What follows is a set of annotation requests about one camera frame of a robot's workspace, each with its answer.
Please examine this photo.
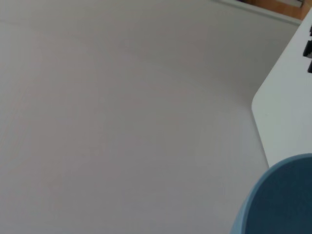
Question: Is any blue plastic bowl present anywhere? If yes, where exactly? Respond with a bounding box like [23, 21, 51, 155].
[230, 153, 312, 234]

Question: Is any black blocky device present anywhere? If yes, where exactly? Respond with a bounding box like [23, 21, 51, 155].
[302, 23, 312, 74]

